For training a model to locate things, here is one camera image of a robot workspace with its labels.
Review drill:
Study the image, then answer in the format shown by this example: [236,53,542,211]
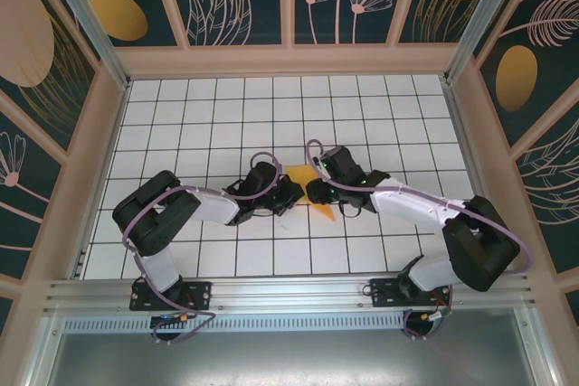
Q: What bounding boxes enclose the yellow cloth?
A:
[283,164,338,223]

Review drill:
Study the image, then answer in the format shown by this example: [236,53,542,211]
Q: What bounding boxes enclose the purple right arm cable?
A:
[305,139,531,343]

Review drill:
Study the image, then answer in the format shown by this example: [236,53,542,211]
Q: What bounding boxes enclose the aluminium table side rail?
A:
[441,76,515,272]

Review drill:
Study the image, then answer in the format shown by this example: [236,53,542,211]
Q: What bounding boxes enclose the aluminium corner post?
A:
[442,0,530,84]
[38,0,132,91]

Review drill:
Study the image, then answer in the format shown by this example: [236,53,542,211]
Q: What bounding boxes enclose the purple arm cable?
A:
[122,150,284,346]
[305,139,531,343]

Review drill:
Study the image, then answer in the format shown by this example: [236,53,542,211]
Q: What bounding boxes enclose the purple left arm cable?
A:
[122,150,284,346]

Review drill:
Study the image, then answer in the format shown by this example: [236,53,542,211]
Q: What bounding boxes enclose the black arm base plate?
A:
[369,277,451,308]
[129,280,213,311]

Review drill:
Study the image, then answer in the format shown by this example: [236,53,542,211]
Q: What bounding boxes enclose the aluminium mounting rail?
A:
[43,271,539,315]

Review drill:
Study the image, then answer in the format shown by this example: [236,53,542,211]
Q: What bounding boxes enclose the slotted metal cable duct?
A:
[62,316,408,333]

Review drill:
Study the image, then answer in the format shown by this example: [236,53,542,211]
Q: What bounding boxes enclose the grey metal sheet panel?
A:
[26,308,562,386]

